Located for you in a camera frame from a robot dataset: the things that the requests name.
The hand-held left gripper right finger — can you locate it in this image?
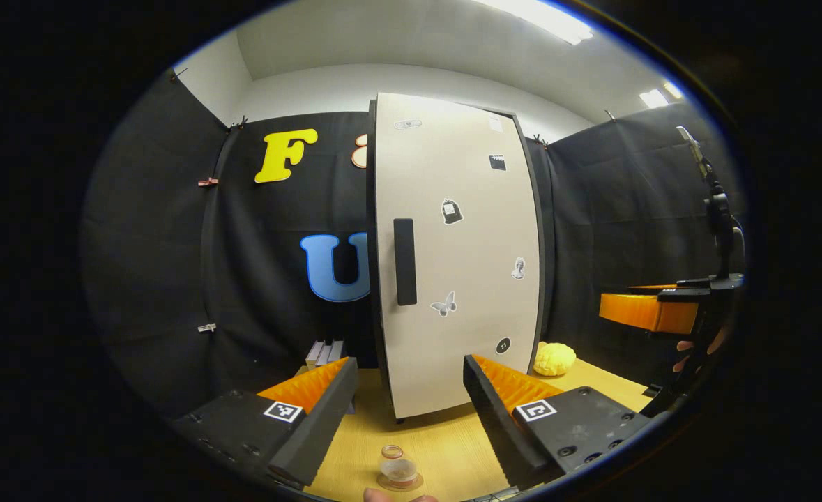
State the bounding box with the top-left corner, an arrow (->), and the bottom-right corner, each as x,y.
462,353 -> 655,492

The grey book set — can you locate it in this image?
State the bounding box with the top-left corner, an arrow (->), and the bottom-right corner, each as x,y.
304,339 -> 356,416

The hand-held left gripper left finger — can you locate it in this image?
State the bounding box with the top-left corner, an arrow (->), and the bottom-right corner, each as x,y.
167,356 -> 360,491

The yellow lumpy sponge ball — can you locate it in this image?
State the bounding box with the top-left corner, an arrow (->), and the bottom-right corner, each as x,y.
533,342 -> 578,378

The black backdrop cloth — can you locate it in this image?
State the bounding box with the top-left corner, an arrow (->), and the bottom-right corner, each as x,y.
82,66 -> 739,420

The clear plastic bottle red label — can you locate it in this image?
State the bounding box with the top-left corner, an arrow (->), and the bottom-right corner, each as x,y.
380,445 -> 419,487

